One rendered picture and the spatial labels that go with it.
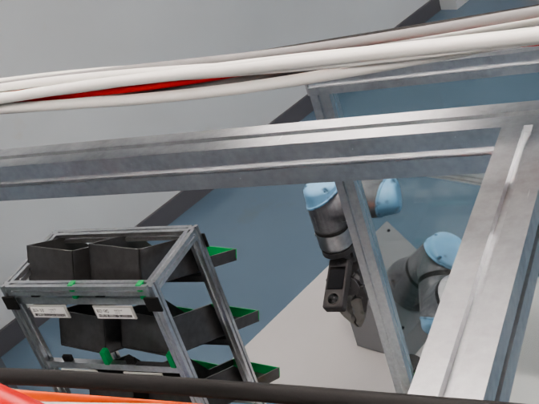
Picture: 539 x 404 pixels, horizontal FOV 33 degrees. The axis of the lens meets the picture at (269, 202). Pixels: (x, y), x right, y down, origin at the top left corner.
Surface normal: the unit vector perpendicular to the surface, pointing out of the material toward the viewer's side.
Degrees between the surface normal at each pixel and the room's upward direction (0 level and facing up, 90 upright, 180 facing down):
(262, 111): 90
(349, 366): 0
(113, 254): 65
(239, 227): 0
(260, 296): 0
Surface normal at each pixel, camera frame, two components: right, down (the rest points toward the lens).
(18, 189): -0.36, 0.54
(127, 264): -0.58, 0.14
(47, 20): 0.73, 0.13
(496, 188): -0.28, -0.84
